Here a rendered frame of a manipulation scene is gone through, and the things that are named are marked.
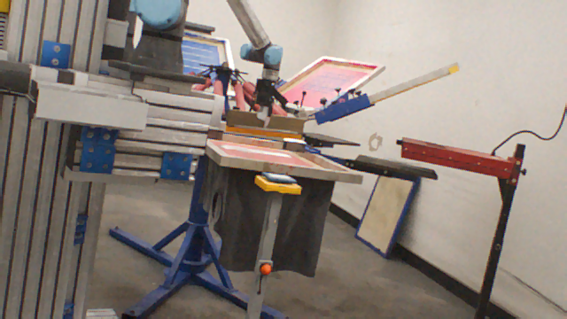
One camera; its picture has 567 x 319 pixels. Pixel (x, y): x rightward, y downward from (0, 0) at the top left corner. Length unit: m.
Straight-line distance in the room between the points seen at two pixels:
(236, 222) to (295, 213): 0.24
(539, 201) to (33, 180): 3.09
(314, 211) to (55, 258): 1.03
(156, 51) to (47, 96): 0.34
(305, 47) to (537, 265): 4.21
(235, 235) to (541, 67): 2.59
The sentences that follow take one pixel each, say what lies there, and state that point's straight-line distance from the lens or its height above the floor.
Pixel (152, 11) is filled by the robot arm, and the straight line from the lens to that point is 1.55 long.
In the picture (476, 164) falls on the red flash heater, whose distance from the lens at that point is 3.25.
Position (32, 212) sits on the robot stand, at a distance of 1.88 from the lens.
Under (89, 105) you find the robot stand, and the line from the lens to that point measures 1.51.
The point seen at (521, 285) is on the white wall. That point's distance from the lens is 4.14.
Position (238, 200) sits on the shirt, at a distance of 2.29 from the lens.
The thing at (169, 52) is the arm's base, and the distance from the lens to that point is 1.68.
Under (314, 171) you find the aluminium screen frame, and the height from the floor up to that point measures 0.98.
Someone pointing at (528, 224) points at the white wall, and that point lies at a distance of 4.11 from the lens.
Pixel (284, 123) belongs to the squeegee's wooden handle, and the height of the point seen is 1.11.
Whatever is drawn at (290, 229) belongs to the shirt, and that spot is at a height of 0.71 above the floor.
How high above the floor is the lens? 1.28
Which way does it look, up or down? 7 degrees down
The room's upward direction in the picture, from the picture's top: 11 degrees clockwise
